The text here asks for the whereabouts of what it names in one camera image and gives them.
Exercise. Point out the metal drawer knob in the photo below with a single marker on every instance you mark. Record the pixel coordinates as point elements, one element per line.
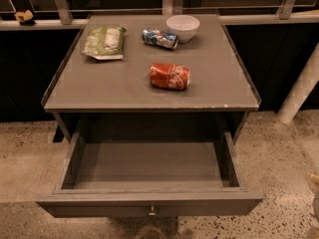
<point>152,212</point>

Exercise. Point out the grey top drawer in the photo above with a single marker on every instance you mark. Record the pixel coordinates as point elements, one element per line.
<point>124,175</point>

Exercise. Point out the small yellow toy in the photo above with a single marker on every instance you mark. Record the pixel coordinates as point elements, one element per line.
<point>25,17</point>

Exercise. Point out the green snack bag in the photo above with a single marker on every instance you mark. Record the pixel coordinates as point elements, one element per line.
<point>105,43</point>

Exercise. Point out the white diagonal post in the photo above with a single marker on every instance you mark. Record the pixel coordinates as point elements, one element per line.
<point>304,85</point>

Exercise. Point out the crushed blue soda can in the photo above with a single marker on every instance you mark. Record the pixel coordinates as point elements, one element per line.
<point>160,38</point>

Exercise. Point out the crushed red cola can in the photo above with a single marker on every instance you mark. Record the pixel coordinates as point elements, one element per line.
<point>169,76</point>

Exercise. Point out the white bowl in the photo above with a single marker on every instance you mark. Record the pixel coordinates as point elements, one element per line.
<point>184,26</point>

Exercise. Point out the grey wooden cabinet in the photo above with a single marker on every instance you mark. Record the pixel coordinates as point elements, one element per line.
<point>218,81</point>

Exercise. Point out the metal window railing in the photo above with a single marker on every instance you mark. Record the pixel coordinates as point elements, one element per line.
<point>73,13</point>

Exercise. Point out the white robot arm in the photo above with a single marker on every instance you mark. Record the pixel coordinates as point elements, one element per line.
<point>313,232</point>

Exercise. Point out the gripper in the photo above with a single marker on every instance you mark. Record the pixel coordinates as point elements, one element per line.
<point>314,182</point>

